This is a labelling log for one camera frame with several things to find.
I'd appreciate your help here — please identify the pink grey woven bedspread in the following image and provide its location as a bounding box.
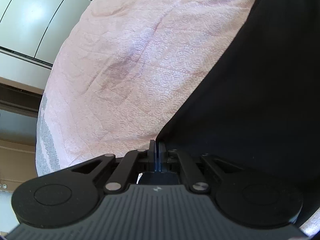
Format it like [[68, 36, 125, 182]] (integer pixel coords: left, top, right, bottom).
[[35, 0, 320, 237]]

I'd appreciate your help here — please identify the black garment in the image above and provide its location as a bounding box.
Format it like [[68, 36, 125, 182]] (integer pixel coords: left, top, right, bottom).
[[142, 0, 319, 229]]

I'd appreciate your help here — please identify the white wardrobe with black lines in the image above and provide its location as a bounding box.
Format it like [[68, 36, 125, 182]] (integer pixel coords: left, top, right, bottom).
[[0, 0, 111, 68]]

